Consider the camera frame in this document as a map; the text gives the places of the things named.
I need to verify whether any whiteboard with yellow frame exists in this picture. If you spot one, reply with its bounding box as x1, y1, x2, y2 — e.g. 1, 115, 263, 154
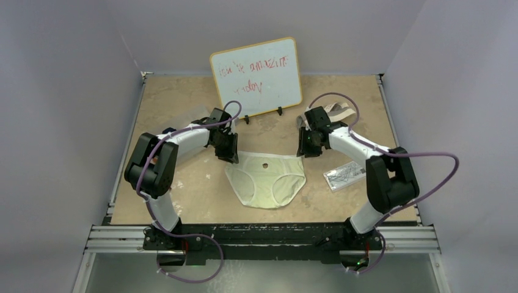
210, 37, 302, 119

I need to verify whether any clear plastic divided tray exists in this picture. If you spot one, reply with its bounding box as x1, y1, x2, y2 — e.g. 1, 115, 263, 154
169, 105, 210, 129

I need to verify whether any pale yellow underwear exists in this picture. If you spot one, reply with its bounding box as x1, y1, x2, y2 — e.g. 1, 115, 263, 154
225, 151, 307, 209

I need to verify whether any aluminium frame rail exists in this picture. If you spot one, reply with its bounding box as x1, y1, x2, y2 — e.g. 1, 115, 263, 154
73, 222, 450, 292

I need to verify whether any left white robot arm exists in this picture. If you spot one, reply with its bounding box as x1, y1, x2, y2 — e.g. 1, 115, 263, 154
123, 108, 239, 250

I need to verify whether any purple cable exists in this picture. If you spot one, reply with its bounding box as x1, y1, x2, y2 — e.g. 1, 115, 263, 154
308, 92, 461, 276
135, 100, 243, 284

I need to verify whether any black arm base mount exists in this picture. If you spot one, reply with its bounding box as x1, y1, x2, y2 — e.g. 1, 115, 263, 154
143, 222, 382, 267

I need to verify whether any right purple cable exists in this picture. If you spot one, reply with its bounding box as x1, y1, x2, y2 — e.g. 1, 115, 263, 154
308, 92, 461, 276

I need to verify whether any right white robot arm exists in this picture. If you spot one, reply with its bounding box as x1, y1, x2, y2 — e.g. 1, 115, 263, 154
297, 107, 420, 248

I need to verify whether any clear plastic packaging bag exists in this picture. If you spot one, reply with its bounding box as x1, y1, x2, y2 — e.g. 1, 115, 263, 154
323, 162, 366, 192

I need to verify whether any navy rolled underwear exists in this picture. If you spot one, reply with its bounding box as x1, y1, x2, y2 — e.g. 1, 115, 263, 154
162, 128, 176, 134

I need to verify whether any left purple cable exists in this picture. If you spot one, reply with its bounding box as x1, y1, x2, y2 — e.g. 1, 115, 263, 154
135, 100, 243, 284

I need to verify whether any grey underwear with beige band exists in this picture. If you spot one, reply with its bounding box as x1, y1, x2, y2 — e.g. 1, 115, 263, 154
295, 102, 356, 130

